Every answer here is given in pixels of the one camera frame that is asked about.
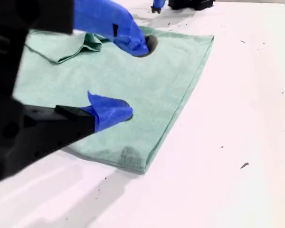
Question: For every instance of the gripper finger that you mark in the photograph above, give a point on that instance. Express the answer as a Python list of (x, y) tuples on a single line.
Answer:
[(104, 114), (114, 21), (158, 4)]

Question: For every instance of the pale green T-shirt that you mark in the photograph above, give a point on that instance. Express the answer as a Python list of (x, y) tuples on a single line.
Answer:
[(137, 95)]

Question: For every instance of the small dark debris piece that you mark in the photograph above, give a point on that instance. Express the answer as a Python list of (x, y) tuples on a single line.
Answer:
[(244, 165)]

